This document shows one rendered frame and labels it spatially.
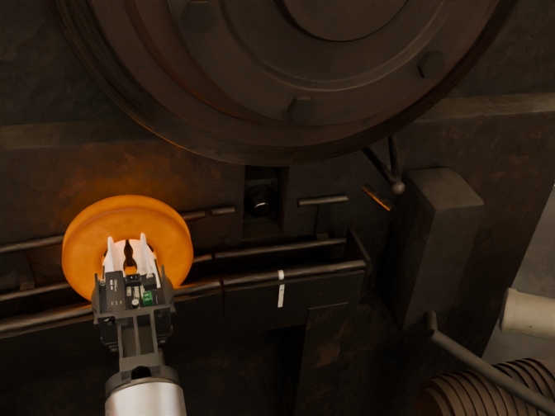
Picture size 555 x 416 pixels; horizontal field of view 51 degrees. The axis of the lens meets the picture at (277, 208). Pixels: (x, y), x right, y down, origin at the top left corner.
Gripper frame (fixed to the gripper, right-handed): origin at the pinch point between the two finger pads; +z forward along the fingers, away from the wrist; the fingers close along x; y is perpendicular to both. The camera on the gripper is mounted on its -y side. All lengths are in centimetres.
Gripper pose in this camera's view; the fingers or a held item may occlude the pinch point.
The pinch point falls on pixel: (127, 242)
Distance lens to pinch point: 73.7
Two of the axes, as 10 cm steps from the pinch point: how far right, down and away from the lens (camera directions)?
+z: -2.4, -7.7, 5.9
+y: 1.2, -6.3, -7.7
